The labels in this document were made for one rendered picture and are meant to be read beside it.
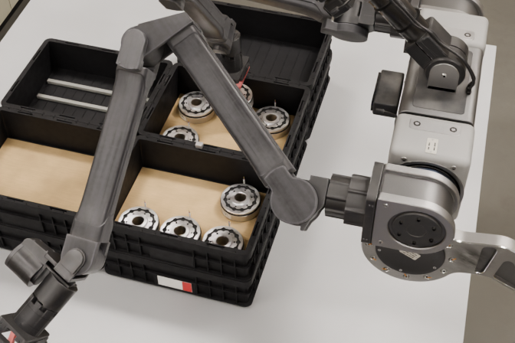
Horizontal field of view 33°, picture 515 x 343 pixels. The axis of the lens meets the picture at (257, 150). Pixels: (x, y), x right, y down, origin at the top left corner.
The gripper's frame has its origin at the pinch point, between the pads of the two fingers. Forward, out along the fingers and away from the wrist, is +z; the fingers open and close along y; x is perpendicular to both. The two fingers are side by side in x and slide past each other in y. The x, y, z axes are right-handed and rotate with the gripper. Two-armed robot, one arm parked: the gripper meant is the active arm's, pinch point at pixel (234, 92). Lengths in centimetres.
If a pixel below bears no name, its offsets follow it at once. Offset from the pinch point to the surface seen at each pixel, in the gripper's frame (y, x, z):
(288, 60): -28.4, 7.0, 10.0
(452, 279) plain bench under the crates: 27, 65, 27
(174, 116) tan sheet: 4.1, -17.5, 9.1
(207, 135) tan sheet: 8.3, -6.1, 9.9
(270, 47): -32.7, 0.2, 9.5
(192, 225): 41.8, 2.0, 7.8
